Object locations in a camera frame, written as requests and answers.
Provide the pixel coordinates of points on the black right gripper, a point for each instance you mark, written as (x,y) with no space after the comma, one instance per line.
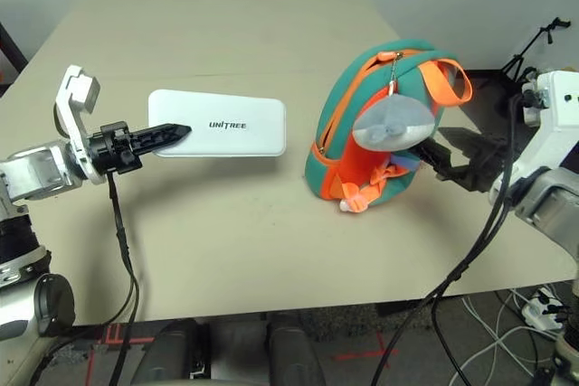
(488,164)

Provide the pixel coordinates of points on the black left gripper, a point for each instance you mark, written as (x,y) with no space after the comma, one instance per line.
(113,146)

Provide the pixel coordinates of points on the white Unitree pencil case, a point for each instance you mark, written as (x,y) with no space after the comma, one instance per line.
(226,106)

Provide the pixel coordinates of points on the teal orange child backpack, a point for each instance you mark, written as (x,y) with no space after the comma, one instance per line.
(339,101)

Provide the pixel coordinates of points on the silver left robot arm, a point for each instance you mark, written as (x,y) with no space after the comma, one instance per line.
(31,173)

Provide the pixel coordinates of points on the black tripod stand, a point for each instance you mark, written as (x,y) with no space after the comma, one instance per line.
(533,42)

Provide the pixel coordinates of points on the side table with black legs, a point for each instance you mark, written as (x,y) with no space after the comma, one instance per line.
(11,53)

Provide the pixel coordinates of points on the white power strip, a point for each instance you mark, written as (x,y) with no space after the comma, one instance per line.
(540,313)

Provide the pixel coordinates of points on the dark grey left robot leg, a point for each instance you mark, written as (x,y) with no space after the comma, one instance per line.
(174,354)

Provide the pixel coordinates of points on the silver metal cylinder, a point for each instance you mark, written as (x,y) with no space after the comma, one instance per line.
(294,354)

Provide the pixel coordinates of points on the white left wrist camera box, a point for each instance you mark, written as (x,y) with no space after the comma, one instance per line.
(83,92)

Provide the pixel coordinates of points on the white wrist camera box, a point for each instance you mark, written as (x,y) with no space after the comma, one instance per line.
(83,92)
(556,101)

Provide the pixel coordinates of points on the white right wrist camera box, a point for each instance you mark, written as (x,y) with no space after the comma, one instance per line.
(556,101)

